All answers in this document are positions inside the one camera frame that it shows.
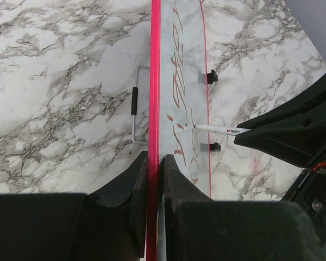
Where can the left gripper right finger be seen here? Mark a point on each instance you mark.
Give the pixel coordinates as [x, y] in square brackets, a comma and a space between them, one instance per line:
[199, 228]

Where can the metal wire whiteboard stand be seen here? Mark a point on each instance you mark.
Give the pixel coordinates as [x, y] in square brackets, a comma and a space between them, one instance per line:
[134, 100]

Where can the white whiteboard marker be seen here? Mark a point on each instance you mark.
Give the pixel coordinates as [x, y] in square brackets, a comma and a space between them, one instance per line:
[234, 131]

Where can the pink framed whiteboard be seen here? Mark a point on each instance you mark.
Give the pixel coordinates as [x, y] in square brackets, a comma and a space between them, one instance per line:
[178, 100]

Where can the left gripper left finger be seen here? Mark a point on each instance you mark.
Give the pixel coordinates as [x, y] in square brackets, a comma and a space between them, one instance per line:
[108, 224]

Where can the black whiteboard stand clip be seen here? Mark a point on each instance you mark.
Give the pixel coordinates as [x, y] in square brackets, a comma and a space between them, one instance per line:
[212, 77]

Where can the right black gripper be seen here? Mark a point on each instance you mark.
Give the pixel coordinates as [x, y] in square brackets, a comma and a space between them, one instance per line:
[295, 132]

